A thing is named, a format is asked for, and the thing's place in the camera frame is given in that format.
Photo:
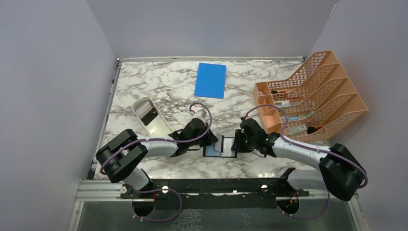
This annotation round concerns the blue flat board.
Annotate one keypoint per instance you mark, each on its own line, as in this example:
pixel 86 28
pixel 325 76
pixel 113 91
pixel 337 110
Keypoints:
pixel 210 82

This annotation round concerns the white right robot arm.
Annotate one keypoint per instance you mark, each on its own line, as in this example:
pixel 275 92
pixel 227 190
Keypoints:
pixel 335 169

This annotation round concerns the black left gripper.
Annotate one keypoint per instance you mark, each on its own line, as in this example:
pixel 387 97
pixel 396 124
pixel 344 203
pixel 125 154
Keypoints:
pixel 210 138

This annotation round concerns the peach plastic file organizer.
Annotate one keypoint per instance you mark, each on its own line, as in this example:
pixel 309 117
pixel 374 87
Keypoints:
pixel 315 103

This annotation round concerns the black leather card holder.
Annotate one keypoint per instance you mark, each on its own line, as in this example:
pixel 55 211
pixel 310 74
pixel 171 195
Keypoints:
pixel 210 151

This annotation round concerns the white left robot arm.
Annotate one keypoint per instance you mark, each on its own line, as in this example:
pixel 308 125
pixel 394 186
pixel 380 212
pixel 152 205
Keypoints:
pixel 120 157

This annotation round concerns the white oblong plastic tray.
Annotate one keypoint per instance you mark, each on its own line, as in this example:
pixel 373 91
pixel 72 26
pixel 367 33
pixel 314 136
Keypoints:
pixel 159 126

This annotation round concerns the grey credit card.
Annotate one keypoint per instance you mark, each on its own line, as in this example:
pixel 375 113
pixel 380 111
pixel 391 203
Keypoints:
pixel 220 144

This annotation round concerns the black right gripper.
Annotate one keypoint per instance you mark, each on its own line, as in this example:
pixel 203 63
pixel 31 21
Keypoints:
pixel 237 146

